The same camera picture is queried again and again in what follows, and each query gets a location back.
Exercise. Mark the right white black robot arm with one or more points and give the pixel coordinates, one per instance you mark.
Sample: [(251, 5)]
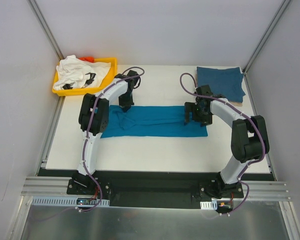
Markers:
[(249, 138)]

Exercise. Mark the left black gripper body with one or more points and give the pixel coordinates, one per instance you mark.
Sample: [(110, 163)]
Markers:
[(126, 102)]

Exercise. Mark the slotted cable duct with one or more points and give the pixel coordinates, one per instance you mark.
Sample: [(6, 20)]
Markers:
[(60, 201), (208, 205)]

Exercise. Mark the left slotted cable duct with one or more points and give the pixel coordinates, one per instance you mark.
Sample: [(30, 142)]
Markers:
[(60, 201)]

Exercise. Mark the teal blue t-shirt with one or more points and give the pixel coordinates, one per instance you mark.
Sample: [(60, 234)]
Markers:
[(151, 121)]

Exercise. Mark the right aluminium frame post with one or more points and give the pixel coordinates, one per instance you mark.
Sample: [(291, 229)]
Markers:
[(267, 34)]

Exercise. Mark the left aluminium frame post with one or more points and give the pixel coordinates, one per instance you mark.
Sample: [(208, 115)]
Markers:
[(46, 28)]

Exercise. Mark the right slotted cable duct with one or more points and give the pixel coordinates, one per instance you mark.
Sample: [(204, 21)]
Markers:
[(208, 205)]

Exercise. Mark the white printed t-shirt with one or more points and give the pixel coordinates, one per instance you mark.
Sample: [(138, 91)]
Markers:
[(74, 73)]

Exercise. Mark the aluminium extrusion rail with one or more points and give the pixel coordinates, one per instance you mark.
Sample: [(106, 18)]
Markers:
[(57, 186)]

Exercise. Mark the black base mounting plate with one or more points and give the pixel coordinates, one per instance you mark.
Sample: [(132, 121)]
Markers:
[(150, 189)]

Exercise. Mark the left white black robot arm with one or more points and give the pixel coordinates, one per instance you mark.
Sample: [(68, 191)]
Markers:
[(94, 118)]

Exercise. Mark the orange garment in bin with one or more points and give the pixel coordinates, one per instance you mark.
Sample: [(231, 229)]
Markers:
[(89, 59)]

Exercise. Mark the folded dark blue t-shirt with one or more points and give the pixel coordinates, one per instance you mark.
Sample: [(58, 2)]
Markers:
[(218, 82)]

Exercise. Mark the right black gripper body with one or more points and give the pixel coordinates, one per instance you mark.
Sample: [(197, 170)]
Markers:
[(190, 113)]

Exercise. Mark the aluminium frame post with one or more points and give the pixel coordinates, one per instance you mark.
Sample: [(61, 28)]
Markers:
[(46, 28), (267, 34)]

